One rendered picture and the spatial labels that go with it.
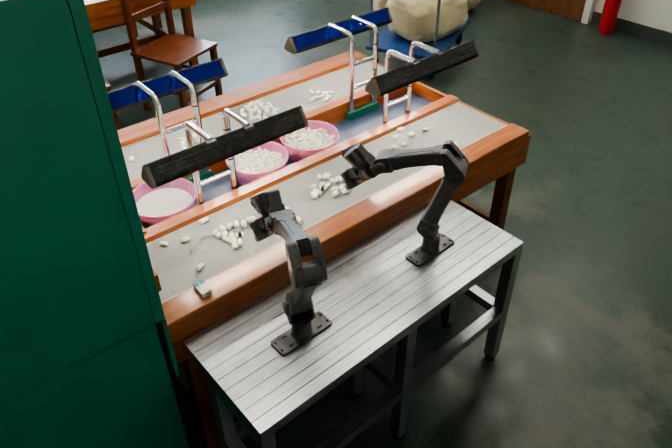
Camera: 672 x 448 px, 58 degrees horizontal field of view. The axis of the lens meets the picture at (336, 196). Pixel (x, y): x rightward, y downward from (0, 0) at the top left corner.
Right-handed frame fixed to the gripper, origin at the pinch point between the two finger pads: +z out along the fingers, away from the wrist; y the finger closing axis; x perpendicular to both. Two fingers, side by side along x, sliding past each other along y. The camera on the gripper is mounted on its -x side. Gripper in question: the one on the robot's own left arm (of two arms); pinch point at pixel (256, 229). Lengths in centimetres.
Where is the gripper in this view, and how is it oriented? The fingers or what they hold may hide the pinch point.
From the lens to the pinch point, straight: 204.9
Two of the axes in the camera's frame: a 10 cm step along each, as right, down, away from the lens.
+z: -4.8, 1.8, 8.6
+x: 4.2, 9.1, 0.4
